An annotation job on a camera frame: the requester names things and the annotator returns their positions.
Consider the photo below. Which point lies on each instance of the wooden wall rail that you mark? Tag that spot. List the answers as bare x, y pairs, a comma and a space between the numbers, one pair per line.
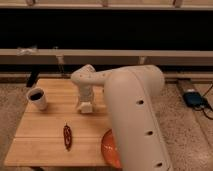
33, 56

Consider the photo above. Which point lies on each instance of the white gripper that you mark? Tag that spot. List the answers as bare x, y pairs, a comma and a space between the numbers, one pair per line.
86, 94

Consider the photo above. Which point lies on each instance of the white sponge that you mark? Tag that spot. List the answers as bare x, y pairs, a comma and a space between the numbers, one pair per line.
86, 107

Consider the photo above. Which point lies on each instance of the white paper cup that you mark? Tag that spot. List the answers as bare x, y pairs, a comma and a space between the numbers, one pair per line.
37, 97

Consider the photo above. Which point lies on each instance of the blue electronic box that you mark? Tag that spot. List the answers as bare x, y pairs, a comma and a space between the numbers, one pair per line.
193, 98

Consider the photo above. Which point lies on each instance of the black table leg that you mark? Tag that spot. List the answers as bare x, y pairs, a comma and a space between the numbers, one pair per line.
32, 79

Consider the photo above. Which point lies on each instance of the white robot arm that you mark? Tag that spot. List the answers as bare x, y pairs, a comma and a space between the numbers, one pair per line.
127, 94

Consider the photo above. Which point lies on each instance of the dark red chili pepper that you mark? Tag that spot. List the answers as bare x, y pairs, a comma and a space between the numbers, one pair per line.
67, 137

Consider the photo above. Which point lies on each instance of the orange plate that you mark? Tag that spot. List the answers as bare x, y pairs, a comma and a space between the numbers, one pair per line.
109, 150

